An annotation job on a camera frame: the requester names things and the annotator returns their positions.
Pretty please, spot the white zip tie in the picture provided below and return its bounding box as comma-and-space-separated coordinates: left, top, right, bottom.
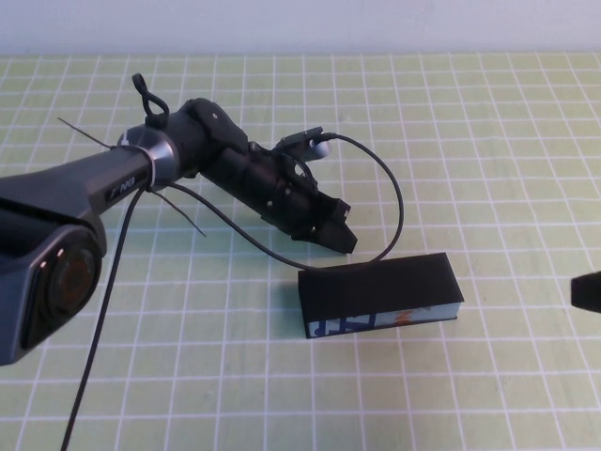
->
119, 132, 161, 194

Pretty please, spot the black left camera cable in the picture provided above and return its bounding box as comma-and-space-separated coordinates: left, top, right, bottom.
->
59, 73, 406, 451

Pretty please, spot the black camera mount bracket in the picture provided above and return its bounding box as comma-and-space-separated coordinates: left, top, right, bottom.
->
270, 139, 320, 189

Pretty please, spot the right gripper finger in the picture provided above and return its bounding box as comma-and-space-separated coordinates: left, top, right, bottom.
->
571, 271, 601, 314

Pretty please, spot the black glasses case box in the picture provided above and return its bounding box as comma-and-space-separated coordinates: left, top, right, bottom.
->
298, 252, 466, 340

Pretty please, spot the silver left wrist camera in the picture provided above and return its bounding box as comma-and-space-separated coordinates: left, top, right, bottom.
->
280, 126, 332, 162

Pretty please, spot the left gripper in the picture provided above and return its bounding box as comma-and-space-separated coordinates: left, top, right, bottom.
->
260, 174, 360, 257

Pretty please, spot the green white checkered tablecloth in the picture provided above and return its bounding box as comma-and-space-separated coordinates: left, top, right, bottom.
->
0, 52, 601, 451

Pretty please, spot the black zip tie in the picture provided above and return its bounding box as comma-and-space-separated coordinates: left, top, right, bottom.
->
158, 189, 208, 239
57, 117, 118, 151

